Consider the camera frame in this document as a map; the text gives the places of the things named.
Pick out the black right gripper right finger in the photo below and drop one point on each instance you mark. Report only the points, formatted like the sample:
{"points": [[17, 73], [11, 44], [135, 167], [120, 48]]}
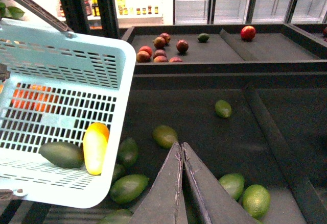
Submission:
{"points": [[212, 202]]}

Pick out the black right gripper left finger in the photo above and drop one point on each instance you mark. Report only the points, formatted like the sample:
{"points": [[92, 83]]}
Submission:
{"points": [[164, 202]]}

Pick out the yellow mango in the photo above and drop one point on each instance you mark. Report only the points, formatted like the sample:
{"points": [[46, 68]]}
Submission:
{"points": [[95, 143]]}

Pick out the dark green avocado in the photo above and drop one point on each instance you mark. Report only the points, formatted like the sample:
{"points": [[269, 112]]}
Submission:
{"points": [[62, 154]]}

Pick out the light blue plastic basket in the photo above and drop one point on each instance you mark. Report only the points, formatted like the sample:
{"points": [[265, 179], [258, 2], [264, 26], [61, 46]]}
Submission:
{"points": [[60, 83]]}

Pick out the brown basket handle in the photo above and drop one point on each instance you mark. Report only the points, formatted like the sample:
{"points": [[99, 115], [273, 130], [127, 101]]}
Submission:
{"points": [[46, 16]]}

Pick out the green avocado right pair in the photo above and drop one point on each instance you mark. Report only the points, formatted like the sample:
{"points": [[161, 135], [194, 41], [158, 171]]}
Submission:
{"points": [[233, 183]]}

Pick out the light green avocado far right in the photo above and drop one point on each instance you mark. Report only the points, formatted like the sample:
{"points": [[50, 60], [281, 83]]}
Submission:
{"points": [[256, 200]]}

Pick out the green avocado left middle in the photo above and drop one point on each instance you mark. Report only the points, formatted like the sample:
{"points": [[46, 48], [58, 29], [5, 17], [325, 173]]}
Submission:
{"points": [[128, 188]]}

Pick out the dark avocado centre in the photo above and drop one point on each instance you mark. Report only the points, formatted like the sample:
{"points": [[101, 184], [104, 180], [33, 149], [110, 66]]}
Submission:
{"points": [[165, 136]]}

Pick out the green avocado far tray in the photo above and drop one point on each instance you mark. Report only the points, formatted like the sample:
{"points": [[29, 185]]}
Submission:
{"points": [[203, 37]]}

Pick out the red apple far tray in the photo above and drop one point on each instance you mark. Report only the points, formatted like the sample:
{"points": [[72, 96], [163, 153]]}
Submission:
{"points": [[248, 33]]}

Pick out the shelf of sauce bottles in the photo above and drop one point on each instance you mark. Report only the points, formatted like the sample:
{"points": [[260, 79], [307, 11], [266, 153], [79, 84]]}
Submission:
{"points": [[125, 9]]}

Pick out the glass door refrigerator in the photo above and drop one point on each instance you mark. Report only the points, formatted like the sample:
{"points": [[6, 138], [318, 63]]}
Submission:
{"points": [[248, 11]]}

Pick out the green potted plant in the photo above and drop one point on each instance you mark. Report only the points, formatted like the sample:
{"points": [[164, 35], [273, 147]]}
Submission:
{"points": [[12, 12]]}

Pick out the black shelf post right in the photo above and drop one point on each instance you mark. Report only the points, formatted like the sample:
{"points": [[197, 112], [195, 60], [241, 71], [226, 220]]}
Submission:
{"points": [[109, 21]]}

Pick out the black shelf post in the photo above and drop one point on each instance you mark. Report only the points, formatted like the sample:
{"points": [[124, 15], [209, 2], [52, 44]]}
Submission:
{"points": [[75, 15], [109, 21]]}

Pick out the black shelf post left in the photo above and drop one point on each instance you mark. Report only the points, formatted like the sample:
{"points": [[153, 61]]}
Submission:
{"points": [[75, 15]]}

